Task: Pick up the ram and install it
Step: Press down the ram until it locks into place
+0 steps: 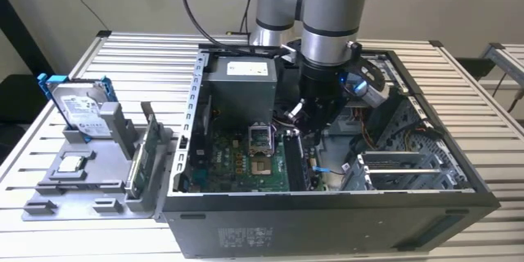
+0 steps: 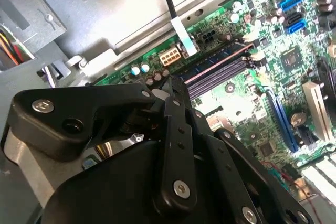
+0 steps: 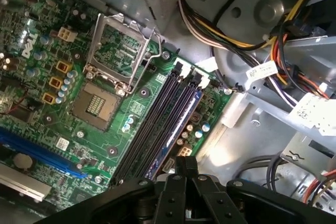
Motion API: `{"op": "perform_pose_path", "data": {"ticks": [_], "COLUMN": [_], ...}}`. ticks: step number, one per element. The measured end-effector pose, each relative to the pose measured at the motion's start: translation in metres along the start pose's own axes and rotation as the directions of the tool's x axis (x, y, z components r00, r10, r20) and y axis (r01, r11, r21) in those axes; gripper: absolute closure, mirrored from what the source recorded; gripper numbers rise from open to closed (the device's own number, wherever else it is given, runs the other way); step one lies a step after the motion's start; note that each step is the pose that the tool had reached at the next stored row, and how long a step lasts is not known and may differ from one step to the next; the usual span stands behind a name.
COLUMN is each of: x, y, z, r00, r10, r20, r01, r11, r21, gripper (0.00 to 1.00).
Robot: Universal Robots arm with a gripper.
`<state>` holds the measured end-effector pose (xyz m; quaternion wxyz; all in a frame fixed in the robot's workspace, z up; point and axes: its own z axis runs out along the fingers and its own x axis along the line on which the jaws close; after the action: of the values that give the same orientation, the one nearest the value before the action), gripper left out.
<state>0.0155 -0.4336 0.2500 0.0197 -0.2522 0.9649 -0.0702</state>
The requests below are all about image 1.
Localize grey power supply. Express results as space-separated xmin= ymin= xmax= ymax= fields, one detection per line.
xmin=203 ymin=55 xmax=279 ymax=121

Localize metal slat side table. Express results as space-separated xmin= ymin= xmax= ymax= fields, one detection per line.
xmin=476 ymin=42 xmax=524 ymax=91

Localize hard disk in blue carrier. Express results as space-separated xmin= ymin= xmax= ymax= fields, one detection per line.
xmin=36 ymin=73 xmax=120 ymax=140

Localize silver CPU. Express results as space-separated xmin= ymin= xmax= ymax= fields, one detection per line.
xmin=56 ymin=156 xmax=87 ymax=173

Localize blue expansion slot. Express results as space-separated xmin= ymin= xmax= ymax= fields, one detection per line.
xmin=188 ymin=167 xmax=211 ymax=190

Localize grey metal drive cage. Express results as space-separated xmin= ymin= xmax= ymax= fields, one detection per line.
xmin=341 ymin=150 xmax=449 ymax=191

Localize green motherboard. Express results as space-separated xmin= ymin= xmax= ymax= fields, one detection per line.
xmin=188 ymin=102 xmax=328 ymax=192

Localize black box behind table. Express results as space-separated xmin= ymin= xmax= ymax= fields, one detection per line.
xmin=455 ymin=57 xmax=497 ymax=79

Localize orange wire bundle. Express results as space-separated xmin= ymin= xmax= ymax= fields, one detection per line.
xmin=353 ymin=107 xmax=376 ymax=151

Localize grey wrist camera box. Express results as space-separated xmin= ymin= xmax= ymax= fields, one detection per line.
xmin=352 ymin=80 xmax=391 ymax=109

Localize blue tab data wire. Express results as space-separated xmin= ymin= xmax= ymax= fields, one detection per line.
xmin=311 ymin=166 xmax=347 ymax=175

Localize black slanted post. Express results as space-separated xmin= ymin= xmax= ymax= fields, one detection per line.
xmin=0 ymin=0 xmax=56 ymax=75

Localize black bulky object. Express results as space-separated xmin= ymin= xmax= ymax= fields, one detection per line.
xmin=0 ymin=73 xmax=56 ymax=123

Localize black RAM slots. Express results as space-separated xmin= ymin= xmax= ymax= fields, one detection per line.
xmin=283 ymin=134 xmax=311 ymax=191

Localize green graphics card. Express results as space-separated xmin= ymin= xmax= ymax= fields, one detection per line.
xmin=124 ymin=101 xmax=164 ymax=200

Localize black sleeved wire bundle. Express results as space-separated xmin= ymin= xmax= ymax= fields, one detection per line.
xmin=400 ymin=122 xmax=441 ymax=151

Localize thin cable with yellow plug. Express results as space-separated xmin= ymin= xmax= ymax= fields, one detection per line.
xmin=225 ymin=0 xmax=259 ymax=36

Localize thin locking lever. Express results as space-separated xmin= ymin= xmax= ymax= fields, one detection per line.
xmin=267 ymin=123 xmax=277 ymax=153

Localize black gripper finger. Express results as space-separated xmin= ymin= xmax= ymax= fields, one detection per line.
xmin=316 ymin=99 xmax=345 ymax=137
xmin=284 ymin=98 xmax=319 ymax=139

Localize CPU socket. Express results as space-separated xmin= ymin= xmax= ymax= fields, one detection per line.
xmin=249 ymin=155 xmax=276 ymax=177

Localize grey parts rack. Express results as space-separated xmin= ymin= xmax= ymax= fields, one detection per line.
xmin=19 ymin=101 xmax=177 ymax=222

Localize metal socket cover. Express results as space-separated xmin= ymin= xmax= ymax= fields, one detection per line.
xmin=248 ymin=124 xmax=275 ymax=156

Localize black PC case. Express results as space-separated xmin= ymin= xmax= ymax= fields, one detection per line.
xmin=157 ymin=42 xmax=501 ymax=259

